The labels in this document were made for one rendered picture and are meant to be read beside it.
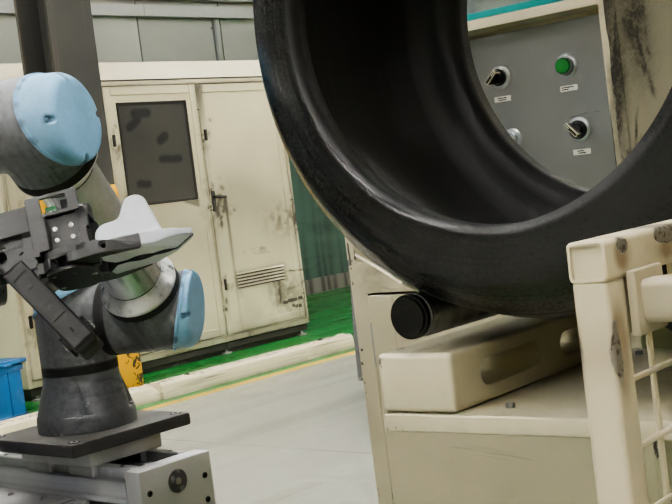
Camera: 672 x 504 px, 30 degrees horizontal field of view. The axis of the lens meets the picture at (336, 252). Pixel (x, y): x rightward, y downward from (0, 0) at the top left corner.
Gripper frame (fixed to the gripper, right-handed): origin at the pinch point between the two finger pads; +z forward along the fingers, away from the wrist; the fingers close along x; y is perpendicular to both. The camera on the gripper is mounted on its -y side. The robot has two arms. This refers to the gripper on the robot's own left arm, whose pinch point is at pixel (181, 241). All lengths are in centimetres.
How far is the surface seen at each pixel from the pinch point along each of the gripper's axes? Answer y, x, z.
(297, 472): 21, 350, -14
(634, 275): -29, -66, 25
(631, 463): -37, -64, 23
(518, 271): -14.7, -12.1, 29.1
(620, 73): 12, 17, 52
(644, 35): 14, 14, 55
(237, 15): 535, 961, 0
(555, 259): -15.1, -14.7, 32.1
